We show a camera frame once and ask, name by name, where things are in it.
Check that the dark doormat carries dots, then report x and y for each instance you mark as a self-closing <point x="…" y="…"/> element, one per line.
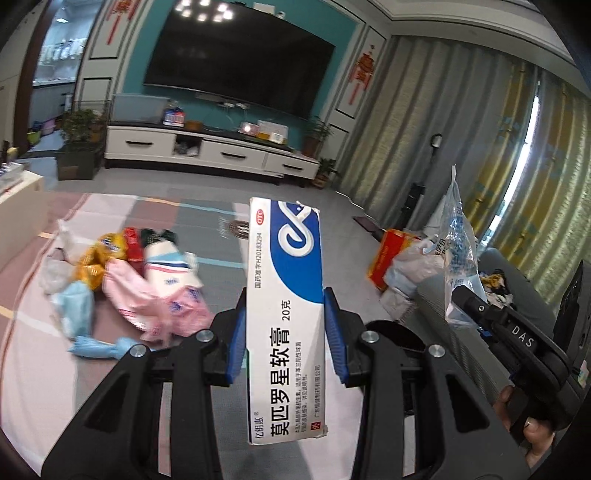
<point x="368" y="224"/>

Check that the white blue medicine box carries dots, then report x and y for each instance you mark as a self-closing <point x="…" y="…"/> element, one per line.
<point x="286" y="323"/>

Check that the large flat television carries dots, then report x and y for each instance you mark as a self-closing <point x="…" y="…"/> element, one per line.
<point x="240" y="60"/>

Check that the blue labelled bottle pack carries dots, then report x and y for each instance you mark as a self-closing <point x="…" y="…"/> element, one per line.
<point x="174" y="116"/>

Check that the dark clothes pile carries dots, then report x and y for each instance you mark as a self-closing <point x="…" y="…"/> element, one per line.
<point x="496" y="284"/>

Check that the dark green snack packet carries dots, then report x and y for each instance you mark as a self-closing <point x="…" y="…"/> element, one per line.
<point x="157" y="235"/>

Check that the white television cabinet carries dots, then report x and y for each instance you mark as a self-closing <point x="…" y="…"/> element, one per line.
<point x="231" y="150"/>

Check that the grey striped curtain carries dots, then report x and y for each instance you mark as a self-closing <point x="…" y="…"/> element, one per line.
<point x="415" y="101"/>

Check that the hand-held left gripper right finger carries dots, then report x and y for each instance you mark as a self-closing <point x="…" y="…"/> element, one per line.
<point x="334" y="339"/>

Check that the person's right hand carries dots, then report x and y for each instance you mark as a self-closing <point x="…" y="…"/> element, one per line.
<point x="535" y="438"/>

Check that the white yellow box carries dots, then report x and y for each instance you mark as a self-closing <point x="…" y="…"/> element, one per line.
<point x="272" y="130"/>

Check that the black floor fan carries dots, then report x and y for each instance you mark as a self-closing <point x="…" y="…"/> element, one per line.
<point x="436" y="141"/>

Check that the white side table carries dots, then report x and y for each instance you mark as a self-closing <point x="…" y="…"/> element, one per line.
<point x="18" y="194"/>

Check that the black upright vacuum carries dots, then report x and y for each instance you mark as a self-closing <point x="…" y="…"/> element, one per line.
<point x="416" y="201"/>

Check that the pink grey patterned rug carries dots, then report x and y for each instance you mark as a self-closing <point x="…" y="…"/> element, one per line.
<point x="46" y="369"/>

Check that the pink plastic bag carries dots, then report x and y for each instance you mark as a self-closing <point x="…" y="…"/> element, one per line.
<point x="152" y="304"/>

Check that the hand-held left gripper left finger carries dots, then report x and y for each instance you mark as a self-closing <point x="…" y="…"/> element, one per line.
<point x="238" y="337"/>

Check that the tall potted plant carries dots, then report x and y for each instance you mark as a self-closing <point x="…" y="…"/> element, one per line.
<point x="317" y="134"/>

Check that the yellow snack packet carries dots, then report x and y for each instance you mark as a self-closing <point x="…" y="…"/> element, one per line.
<point x="99" y="258"/>

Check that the small potted plant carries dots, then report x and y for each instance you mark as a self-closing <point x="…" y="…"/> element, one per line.
<point x="326" y="171"/>

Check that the bushy potted plant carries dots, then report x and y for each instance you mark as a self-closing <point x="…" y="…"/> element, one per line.
<point x="81" y="124"/>

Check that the clear glass tank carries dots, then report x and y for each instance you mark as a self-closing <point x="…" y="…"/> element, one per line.
<point x="136" y="108"/>

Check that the red carton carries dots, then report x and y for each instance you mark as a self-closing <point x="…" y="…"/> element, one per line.
<point x="390" y="258"/>

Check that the pink box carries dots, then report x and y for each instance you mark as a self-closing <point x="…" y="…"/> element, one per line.
<point x="248" y="128"/>

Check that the grey sofa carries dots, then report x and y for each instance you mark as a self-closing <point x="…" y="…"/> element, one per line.
<point x="431" y="302"/>

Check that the light blue plastic bag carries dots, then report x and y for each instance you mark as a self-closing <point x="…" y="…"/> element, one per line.
<point x="74" y="309"/>
<point x="99" y="348"/>

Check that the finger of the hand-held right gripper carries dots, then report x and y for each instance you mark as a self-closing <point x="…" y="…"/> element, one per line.
<point x="482" y="328"/>
<point x="473" y="302"/>

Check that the yellow patterned sheer curtain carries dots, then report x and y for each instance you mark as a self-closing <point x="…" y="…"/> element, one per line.
<point x="531" y="184"/>

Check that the glass display cabinet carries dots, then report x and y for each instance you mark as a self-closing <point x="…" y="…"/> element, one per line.
<point x="60" y="50"/>

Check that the clear plastic bag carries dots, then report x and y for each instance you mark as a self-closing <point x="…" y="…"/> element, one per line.
<point x="461" y="240"/>

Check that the colourful plastic basins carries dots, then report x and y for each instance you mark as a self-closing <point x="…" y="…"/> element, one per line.
<point x="41" y="130"/>

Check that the white plastic bag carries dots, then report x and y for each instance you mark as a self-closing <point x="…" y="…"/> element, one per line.
<point x="60" y="272"/>
<point x="415" y="267"/>

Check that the red knot wall decoration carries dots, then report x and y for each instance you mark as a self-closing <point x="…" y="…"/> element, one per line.
<point x="121" y="14"/>
<point x="362" y="69"/>

